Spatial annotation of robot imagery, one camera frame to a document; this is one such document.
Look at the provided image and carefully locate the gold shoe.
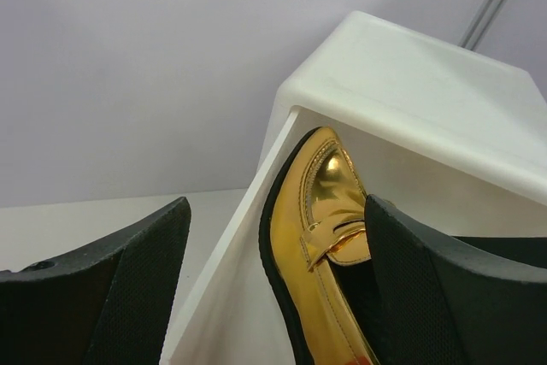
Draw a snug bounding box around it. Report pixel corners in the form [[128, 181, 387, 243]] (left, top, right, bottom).
[[259, 127, 396, 364]]

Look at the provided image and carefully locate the white plastic shoe cabinet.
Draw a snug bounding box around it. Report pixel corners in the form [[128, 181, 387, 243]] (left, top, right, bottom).
[[261, 12, 546, 236]]

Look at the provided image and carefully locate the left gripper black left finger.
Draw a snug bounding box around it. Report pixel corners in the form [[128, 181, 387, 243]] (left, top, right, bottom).
[[1, 197, 191, 364]]

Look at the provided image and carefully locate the pink drawer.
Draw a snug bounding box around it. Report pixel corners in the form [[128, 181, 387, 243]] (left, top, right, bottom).
[[161, 109, 316, 364]]

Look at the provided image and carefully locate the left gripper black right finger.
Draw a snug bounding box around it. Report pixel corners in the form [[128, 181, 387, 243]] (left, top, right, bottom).
[[364, 195, 546, 364]]

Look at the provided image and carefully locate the aluminium wall post right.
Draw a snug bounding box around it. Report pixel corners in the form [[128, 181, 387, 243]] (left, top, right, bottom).
[[458, 0, 508, 51]]

